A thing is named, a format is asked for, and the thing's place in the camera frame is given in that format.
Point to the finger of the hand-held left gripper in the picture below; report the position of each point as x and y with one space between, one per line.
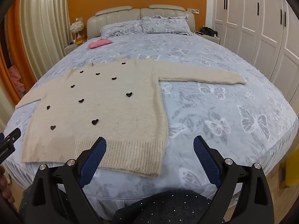
14 134

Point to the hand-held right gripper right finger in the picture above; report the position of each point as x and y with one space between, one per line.
208 161

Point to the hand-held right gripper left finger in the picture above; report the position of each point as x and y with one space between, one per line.
93 161

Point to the beige sweater with black hearts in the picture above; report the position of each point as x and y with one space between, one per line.
105 112

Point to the pink hanging clothes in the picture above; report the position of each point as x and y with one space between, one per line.
17 79

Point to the person's left hand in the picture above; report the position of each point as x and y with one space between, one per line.
4 186

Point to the butterfly print bed blanket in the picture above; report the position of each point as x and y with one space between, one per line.
210 112

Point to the yellow stool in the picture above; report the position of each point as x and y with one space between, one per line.
292 172

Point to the orange curtain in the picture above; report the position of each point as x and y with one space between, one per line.
14 39

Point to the white nightstand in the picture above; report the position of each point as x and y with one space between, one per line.
72 48
211 39

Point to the white pleated curtain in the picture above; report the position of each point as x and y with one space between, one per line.
44 28

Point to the pink folded cloth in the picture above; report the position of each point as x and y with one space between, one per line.
100 43

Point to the white feather lamp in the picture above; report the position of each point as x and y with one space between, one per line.
77 26

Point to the black bag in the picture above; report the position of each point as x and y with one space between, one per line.
209 31

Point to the butterfly print pillow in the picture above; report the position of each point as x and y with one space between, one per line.
121 29
165 24

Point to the beige padded headboard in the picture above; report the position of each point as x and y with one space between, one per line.
116 16

